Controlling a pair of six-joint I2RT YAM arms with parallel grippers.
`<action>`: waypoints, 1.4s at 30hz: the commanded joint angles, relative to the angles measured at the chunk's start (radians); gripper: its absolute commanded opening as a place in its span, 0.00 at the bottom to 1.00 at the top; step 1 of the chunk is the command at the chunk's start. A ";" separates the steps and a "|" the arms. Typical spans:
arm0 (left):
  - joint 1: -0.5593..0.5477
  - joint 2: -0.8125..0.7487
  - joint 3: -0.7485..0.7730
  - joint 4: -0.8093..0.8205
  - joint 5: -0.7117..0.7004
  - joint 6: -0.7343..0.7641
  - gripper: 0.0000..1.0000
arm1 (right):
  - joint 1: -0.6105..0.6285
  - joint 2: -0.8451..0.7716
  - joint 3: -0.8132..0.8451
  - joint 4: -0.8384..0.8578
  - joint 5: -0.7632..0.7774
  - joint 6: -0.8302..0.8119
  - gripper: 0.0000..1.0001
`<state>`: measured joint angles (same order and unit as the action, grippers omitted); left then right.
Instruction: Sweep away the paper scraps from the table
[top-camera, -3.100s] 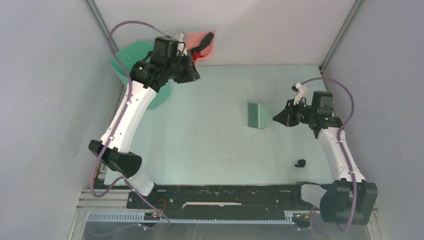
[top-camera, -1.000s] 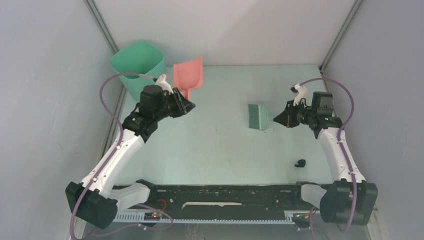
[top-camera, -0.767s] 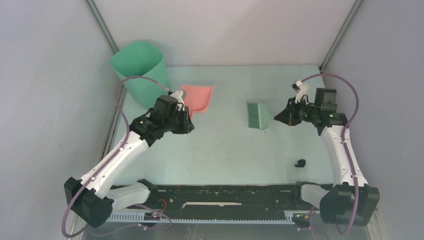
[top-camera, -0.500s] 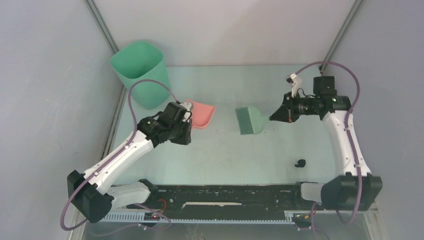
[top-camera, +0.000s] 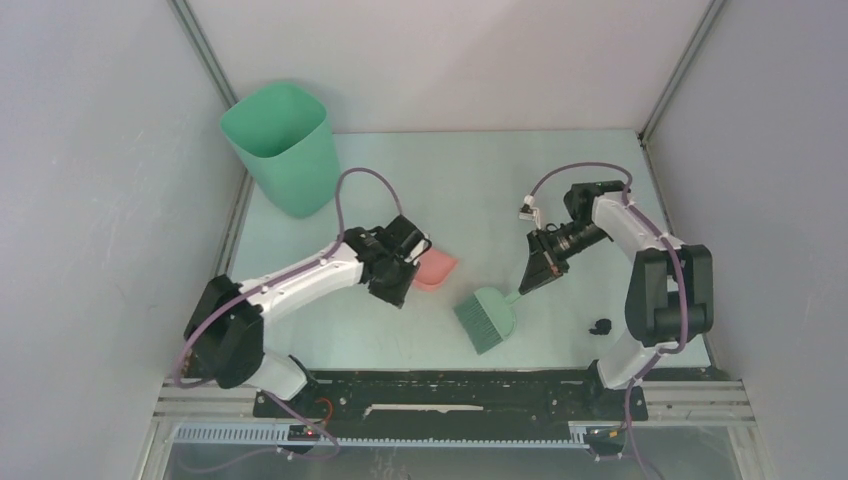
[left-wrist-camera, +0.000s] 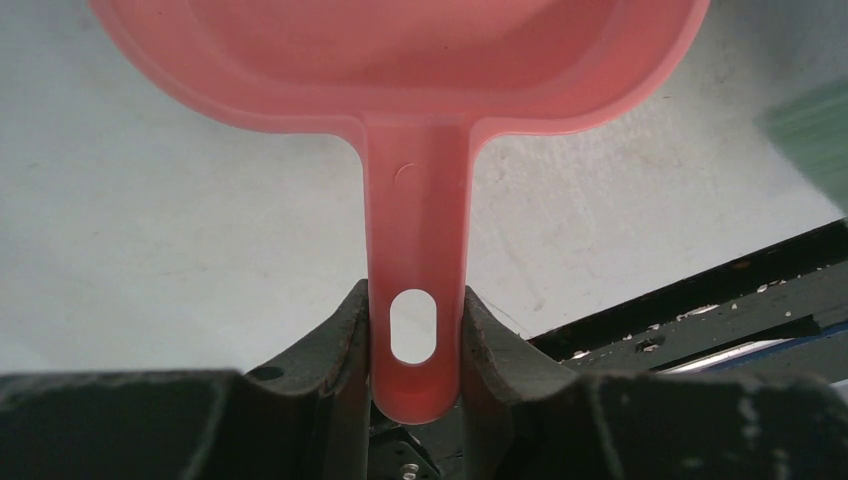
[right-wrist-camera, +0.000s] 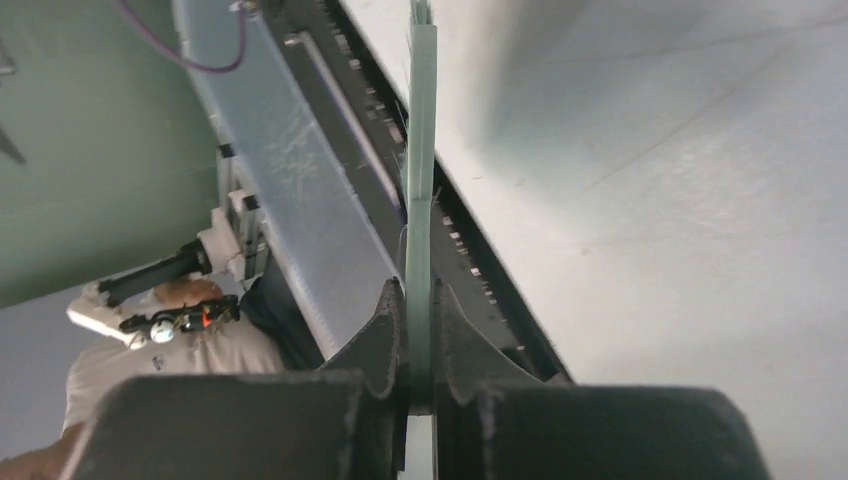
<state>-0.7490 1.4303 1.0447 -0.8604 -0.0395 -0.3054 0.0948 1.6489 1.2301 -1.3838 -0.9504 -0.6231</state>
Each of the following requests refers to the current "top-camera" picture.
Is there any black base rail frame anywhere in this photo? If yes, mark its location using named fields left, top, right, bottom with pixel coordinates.
left=252, top=369, right=649, bottom=443

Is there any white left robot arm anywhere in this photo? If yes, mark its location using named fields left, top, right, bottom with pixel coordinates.
left=184, top=215, right=432, bottom=417

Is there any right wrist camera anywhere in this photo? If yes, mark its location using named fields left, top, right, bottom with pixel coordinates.
left=518, top=194, right=543, bottom=230

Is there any green plastic waste bin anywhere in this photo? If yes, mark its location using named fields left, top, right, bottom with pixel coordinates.
left=220, top=81, right=341, bottom=219

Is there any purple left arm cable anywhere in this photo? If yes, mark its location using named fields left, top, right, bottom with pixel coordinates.
left=170, top=166, right=403, bottom=461

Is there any mint green hand brush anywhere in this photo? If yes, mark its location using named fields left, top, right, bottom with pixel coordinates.
left=453, top=287, right=522, bottom=355

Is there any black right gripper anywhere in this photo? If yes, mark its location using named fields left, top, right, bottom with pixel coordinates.
left=521, top=221, right=609, bottom=295

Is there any pink plastic dustpan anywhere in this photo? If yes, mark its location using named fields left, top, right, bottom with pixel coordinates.
left=412, top=248, right=459, bottom=292

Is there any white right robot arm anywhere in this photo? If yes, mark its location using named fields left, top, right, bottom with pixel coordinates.
left=518, top=180, right=714, bottom=418

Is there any dark paper scrap front right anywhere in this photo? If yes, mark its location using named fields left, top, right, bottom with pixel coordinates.
left=588, top=318, right=612, bottom=336

